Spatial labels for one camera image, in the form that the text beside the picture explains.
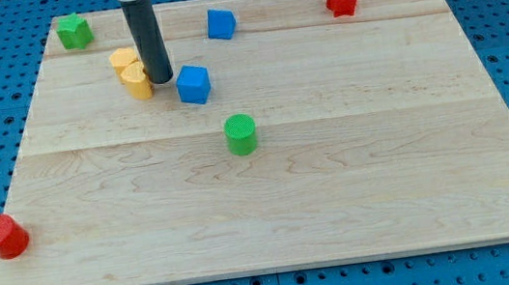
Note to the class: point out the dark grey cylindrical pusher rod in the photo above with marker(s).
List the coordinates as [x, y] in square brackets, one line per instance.
[142, 24]

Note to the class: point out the yellow heart block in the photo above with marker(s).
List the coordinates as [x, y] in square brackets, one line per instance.
[136, 81]

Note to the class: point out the yellow hexagon block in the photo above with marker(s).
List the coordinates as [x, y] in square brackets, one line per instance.
[121, 58]

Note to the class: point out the green star block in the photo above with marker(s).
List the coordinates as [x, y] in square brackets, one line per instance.
[74, 32]

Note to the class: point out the blue pentagon block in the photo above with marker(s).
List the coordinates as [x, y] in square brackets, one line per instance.
[221, 24]

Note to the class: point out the blue cube block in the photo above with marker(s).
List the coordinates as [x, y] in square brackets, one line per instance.
[193, 84]

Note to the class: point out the green cylinder block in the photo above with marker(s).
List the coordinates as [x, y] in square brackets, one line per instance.
[240, 132]

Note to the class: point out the light wooden board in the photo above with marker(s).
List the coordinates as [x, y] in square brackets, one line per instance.
[380, 135]

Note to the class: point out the red cylinder block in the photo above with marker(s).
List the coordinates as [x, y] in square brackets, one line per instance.
[13, 238]

